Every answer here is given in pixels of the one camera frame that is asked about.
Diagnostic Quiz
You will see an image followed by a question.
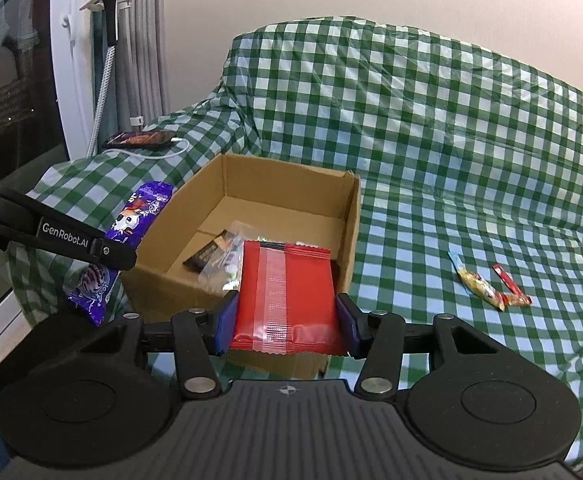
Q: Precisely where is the purple snack packet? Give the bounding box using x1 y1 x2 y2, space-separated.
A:
68 182 173 328

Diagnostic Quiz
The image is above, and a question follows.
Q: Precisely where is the black handheld device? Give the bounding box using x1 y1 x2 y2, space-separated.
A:
82 0 120 46

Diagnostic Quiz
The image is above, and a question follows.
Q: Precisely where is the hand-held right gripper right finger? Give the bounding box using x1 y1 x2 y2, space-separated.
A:
335 292 495 401

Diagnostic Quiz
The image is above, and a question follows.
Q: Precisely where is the braided grey cord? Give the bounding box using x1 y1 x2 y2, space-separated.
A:
86 42 117 158

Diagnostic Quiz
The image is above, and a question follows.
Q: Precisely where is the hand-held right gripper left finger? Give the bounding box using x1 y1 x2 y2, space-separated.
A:
78 291 240 401

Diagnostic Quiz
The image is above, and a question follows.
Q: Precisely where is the yellow snack packet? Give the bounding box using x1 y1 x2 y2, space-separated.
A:
447 251 508 311

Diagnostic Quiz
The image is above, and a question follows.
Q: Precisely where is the black smartphone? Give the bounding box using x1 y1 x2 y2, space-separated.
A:
104 130 177 150

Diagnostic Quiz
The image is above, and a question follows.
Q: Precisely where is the clear candy bag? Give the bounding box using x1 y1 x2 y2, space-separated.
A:
198 227 245 293

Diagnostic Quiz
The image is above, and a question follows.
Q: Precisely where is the green checkered cloth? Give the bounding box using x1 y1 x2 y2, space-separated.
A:
6 12 583 476

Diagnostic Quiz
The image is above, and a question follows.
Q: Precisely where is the cardboard box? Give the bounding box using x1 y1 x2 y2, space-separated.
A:
120 154 361 381

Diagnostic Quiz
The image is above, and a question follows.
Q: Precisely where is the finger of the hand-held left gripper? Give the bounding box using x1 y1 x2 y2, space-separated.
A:
89 236 138 271

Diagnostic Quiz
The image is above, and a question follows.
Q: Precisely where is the brown chocolate bar packet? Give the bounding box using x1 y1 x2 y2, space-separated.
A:
182 230 232 272

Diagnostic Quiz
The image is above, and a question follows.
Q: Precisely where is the garment steamer on stand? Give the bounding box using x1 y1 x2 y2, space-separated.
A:
89 0 172 133

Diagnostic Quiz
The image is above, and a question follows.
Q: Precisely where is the small red snack packet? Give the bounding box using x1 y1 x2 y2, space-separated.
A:
492 263 532 307

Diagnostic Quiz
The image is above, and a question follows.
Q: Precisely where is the large red snack packet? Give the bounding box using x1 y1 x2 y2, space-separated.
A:
229 240 348 358

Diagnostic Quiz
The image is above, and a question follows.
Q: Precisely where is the white window frame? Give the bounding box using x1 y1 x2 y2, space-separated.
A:
49 0 97 158

